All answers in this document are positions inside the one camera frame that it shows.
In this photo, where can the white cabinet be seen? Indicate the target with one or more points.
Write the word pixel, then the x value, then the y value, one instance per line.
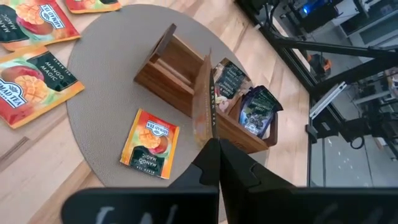
pixel 373 28

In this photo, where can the orange black device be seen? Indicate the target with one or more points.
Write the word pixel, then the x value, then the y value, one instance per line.
pixel 318 63

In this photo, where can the mango tea packet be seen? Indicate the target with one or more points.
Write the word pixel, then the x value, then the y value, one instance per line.
pixel 34 21
pixel 149 143
pixel 34 87
pixel 93 5

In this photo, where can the black computer blue light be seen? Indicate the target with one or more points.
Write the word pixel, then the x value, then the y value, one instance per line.
pixel 311 9

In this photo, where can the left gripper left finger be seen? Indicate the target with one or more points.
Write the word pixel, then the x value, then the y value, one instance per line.
pixel 155 205

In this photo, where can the wooden tea organiser box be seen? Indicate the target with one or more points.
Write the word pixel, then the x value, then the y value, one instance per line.
pixel 168 77

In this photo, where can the blueberry tea packet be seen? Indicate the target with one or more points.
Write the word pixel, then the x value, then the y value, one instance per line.
pixel 258 112

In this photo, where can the vanilla caramel tea packet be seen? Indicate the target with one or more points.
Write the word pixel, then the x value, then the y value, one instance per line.
pixel 202 102
pixel 231 79

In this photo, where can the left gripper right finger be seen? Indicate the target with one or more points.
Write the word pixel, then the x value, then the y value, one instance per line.
pixel 280 205

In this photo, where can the black aluminium table frame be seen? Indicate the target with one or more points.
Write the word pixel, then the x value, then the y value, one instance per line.
pixel 342 49

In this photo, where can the round grey placemat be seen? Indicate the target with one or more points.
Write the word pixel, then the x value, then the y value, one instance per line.
pixel 109 62

